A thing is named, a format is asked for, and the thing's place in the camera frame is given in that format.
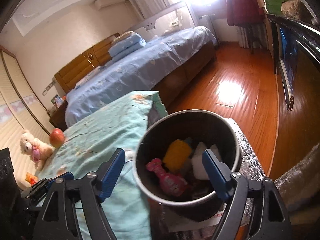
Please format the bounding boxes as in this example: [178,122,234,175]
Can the white foam fruit net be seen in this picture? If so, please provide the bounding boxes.
[191,141,223,181]

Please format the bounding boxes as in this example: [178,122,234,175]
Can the pink plastic package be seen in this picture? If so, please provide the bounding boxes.
[146,158,188,197]

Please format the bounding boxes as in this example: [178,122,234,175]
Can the orange foam fruit net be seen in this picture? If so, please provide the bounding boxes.
[162,139,193,173]

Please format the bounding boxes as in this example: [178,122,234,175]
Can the black trash bin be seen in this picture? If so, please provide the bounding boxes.
[133,109,240,206]

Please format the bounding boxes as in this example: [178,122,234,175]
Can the pink red snack wrapper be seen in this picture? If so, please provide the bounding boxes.
[28,177,38,185]

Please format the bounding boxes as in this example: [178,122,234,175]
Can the light green floral bedsheet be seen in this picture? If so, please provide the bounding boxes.
[36,91,168,239]

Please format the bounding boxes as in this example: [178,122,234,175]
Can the cream teddy bear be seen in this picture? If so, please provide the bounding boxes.
[20,129,55,171]

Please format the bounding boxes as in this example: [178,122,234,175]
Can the red yellow apple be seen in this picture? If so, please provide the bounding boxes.
[49,128,65,148]

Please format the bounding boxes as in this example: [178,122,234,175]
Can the dark wooden nightstand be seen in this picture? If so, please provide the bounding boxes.
[49,101,68,132]

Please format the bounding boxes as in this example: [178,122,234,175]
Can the framed photo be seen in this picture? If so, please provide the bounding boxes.
[51,94,64,109]

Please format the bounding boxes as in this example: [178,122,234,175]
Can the white sliding wardrobe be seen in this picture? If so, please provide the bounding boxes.
[1,50,53,189]

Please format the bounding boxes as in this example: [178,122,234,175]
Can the white blue pillow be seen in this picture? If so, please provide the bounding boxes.
[75,66,104,89]

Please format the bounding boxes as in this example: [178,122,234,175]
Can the blue bed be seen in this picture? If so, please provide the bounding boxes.
[65,26,216,127]

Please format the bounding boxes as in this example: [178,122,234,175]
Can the wooden headboard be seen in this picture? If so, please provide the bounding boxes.
[54,33,120,93]

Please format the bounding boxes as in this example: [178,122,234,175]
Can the folded blue quilts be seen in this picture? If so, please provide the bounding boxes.
[108,31,146,61]

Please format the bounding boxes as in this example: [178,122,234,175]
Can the black tv cabinet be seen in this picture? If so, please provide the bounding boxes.
[267,14,319,179]

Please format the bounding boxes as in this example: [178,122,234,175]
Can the dark red hanging coat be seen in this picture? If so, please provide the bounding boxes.
[226,0,265,27]

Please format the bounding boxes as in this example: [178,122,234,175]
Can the white air conditioner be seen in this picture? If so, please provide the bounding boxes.
[94,0,126,10]

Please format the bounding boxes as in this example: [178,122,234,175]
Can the brown plush toy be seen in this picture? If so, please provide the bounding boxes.
[281,0,313,23]

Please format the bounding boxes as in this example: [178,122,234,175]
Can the grey bed guard rail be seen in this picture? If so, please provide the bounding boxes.
[127,2,199,42]

